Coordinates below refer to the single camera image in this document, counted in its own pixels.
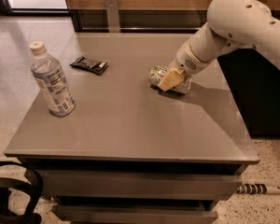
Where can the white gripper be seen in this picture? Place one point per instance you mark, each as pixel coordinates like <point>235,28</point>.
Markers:
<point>187,61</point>

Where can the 7up soda can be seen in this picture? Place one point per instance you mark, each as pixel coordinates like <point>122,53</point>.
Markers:
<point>158,72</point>

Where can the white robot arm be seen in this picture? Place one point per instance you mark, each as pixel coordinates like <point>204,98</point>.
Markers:
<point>230,25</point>

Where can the black snack wrapper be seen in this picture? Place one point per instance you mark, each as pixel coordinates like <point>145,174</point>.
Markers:
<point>89,65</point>

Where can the grey drawer cabinet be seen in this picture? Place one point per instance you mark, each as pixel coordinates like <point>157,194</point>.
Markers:
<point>123,124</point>

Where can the clear plastic water bottle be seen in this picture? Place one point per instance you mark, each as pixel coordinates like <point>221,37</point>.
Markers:
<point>50,77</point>

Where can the striped white cylinder on floor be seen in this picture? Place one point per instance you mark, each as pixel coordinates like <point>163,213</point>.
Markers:
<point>253,189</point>

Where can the upper grey drawer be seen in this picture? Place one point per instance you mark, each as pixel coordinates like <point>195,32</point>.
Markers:
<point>139,185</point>

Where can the grey drawer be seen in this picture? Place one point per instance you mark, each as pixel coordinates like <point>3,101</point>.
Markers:
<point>114,215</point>
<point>139,185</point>

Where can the lower grey drawer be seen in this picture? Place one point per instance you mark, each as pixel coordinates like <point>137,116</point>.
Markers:
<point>114,215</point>

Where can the left metal wall bracket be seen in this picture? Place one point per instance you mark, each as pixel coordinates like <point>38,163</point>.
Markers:
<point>112,13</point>

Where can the black strap bag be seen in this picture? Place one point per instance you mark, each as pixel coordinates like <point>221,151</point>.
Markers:
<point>34,191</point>

